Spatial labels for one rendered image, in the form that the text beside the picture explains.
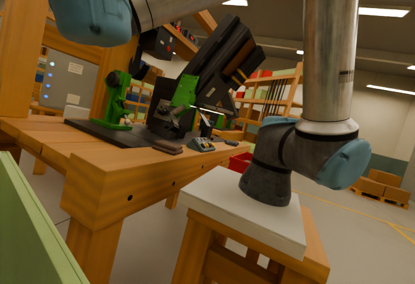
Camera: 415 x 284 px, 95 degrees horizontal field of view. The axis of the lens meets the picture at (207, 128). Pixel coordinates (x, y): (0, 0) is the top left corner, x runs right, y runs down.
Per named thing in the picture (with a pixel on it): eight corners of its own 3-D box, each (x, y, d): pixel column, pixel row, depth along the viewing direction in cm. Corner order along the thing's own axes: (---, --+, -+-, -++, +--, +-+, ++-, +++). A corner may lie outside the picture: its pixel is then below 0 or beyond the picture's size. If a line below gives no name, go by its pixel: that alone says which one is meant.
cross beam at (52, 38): (191, 99, 195) (193, 90, 195) (33, 41, 78) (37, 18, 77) (187, 97, 197) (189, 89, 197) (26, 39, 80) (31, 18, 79)
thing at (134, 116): (154, 127, 776) (167, 72, 759) (105, 126, 544) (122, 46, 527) (143, 123, 792) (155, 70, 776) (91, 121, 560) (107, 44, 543)
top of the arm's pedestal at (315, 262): (306, 218, 67) (309, 208, 66) (325, 287, 37) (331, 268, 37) (222, 184, 78) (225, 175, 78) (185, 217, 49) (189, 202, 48)
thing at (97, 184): (247, 160, 179) (251, 145, 178) (92, 234, 43) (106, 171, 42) (233, 155, 185) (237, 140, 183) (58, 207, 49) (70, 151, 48)
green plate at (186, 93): (191, 114, 113) (204, 83, 116) (185, 109, 106) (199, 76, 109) (176, 110, 117) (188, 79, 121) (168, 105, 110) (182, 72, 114)
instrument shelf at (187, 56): (209, 63, 166) (210, 59, 166) (125, -6, 85) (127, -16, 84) (185, 60, 177) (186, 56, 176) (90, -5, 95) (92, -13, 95)
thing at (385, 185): (384, 197, 564) (392, 173, 558) (407, 210, 485) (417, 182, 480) (341, 185, 584) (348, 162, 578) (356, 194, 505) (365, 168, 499)
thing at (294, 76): (260, 192, 329) (301, 55, 311) (210, 154, 539) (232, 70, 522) (284, 194, 350) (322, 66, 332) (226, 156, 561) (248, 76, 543)
